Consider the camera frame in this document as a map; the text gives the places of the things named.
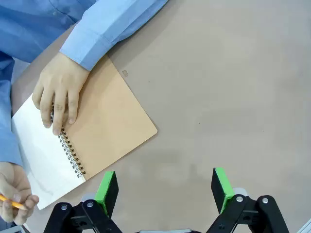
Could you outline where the person's left hand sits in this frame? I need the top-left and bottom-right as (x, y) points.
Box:
(32, 51), (90, 136)

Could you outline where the yellow pencil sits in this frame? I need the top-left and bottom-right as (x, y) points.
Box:
(0, 194), (27, 211)

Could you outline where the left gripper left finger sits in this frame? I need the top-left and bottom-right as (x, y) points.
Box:
(43, 170), (122, 233)

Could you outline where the person's left forearm blue sleeve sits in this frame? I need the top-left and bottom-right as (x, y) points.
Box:
(59, 0), (170, 72)

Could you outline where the person's right forearm blue sleeve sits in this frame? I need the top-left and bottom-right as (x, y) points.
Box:
(0, 79), (24, 167)

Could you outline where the kraft cover spiral notebook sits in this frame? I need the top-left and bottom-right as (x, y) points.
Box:
(11, 54), (158, 211)

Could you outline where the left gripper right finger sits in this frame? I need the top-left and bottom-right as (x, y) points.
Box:
(206, 166), (290, 233)

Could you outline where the person's right hand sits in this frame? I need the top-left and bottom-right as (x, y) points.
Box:
(0, 161), (39, 226)

